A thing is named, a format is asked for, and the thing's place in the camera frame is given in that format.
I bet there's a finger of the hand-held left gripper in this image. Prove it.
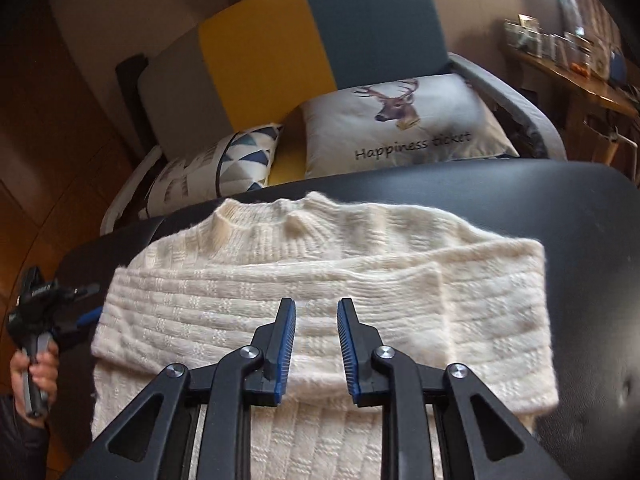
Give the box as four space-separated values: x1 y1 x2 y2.
59 308 104 334
56 282 102 304

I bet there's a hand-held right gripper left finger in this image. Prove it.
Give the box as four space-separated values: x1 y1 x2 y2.
62 297 298 480

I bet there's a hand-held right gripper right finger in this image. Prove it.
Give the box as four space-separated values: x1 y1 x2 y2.
336 297 571 480

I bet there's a cream knit sweater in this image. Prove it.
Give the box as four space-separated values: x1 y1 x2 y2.
90 191 560 480

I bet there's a person's left forearm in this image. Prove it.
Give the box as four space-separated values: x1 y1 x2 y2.
0 395 51 480

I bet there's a person's left hand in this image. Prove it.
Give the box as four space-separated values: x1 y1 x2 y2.
10 350 60 417

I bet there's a triangle pattern cushion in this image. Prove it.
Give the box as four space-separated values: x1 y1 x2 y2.
137 122 285 221

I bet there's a deer print cushion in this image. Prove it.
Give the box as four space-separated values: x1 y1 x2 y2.
299 72 521 181

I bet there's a black leather ottoman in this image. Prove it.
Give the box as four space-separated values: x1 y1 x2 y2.
45 160 640 480

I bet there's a grey yellow blue armchair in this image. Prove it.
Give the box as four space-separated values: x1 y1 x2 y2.
100 0 568 236

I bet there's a wooden side table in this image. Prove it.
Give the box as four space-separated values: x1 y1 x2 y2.
502 45 640 181

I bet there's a row of glass jars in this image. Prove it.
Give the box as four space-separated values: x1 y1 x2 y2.
502 15 616 78

